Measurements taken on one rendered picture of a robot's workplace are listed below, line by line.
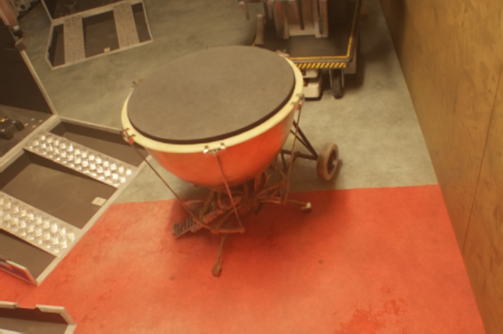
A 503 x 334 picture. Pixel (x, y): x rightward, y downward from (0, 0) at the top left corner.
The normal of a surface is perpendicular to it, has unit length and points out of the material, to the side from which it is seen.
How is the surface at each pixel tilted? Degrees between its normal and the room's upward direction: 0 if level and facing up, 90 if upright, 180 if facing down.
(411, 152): 0
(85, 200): 2
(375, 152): 0
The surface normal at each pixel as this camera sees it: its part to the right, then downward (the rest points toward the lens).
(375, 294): -0.17, -0.76
